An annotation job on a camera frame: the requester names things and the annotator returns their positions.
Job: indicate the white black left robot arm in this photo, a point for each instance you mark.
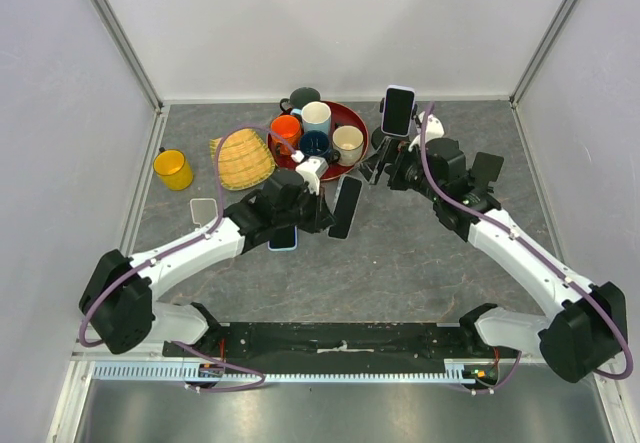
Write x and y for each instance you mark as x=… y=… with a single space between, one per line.
x=121 y=305

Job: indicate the grey slotted cable duct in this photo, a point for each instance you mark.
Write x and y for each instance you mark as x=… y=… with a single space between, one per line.
x=193 y=372

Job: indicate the black round-base phone stand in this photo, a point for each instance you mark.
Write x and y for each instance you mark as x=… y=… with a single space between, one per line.
x=377 y=136

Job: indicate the red round tray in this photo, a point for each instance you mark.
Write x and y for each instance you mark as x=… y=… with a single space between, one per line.
x=342 y=116

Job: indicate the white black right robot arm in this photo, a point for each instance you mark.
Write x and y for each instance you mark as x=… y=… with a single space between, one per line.
x=581 y=325

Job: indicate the left aluminium frame post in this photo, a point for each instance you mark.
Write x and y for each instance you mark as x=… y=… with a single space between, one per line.
x=118 y=35

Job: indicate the dark grey mug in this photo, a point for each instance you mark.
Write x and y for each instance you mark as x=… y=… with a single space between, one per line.
x=299 y=98

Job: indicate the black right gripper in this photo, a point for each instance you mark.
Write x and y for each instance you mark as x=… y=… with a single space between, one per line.
x=373 y=167

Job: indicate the dark blue mug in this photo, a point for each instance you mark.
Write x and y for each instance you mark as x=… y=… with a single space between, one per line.
x=318 y=144

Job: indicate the lavender cased phone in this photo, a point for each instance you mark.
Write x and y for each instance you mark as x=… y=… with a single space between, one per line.
x=397 y=111

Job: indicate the woven bamboo tray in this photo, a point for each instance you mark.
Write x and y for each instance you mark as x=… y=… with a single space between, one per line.
x=244 y=160

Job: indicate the right aluminium frame post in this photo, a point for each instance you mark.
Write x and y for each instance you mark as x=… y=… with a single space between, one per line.
x=549 y=38

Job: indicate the aluminium frame post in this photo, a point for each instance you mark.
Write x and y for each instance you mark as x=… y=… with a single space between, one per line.
x=549 y=38
x=118 y=35

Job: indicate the light blue cased phone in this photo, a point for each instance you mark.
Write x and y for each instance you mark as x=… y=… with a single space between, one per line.
x=284 y=239

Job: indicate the light blue mug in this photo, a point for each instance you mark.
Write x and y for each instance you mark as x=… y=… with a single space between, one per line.
x=315 y=116

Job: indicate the black block phone stand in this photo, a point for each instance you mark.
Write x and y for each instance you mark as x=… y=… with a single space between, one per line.
x=486 y=169

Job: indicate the white phone stand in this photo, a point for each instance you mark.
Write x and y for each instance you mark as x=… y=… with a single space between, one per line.
x=203 y=211

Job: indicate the clear cased black phone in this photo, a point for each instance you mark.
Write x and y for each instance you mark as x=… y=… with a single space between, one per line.
x=346 y=200

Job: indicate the cream dimpled mug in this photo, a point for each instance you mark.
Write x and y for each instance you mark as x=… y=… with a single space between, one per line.
x=347 y=145

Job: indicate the orange mug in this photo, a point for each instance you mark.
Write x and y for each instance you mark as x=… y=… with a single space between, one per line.
x=288 y=132

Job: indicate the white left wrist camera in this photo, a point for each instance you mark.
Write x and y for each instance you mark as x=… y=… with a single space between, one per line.
x=311 y=169

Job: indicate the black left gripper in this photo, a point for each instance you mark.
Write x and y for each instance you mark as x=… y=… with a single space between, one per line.
x=322 y=216

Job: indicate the yellow mug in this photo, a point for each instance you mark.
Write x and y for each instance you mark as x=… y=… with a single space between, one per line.
x=173 y=169

